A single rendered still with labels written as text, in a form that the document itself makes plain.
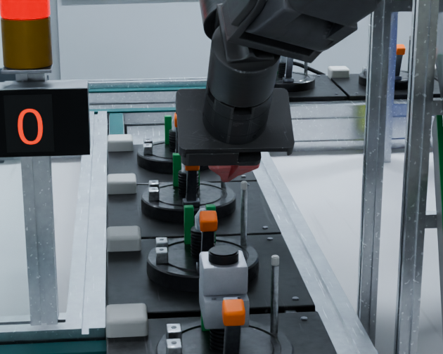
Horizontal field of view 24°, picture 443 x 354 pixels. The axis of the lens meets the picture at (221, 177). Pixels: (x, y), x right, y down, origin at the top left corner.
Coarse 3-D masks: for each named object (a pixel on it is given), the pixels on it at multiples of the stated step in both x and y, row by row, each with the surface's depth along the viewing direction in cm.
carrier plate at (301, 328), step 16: (160, 320) 114; (176, 320) 114; (192, 320) 114; (256, 320) 114; (288, 320) 114; (304, 320) 114; (320, 320) 114; (144, 336) 110; (160, 336) 110; (288, 336) 110; (304, 336) 110; (320, 336) 110; (112, 352) 107; (128, 352) 107; (144, 352) 107; (304, 352) 107; (320, 352) 107; (336, 352) 107
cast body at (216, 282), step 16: (208, 256) 100; (224, 256) 99; (240, 256) 101; (208, 272) 99; (224, 272) 99; (240, 272) 99; (208, 288) 99; (224, 288) 99; (240, 288) 100; (208, 304) 98; (208, 320) 99
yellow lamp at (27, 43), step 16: (48, 16) 104; (16, 32) 101; (32, 32) 102; (48, 32) 103; (16, 48) 102; (32, 48) 102; (48, 48) 103; (16, 64) 102; (32, 64) 102; (48, 64) 104
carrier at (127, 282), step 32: (192, 224) 130; (128, 256) 133; (160, 256) 124; (192, 256) 127; (256, 256) 127; (288, 256) 133; (128, 288) 123; (160, 288) 123; (192, 288) 122; (256, 288) 123; (288, 288) 123
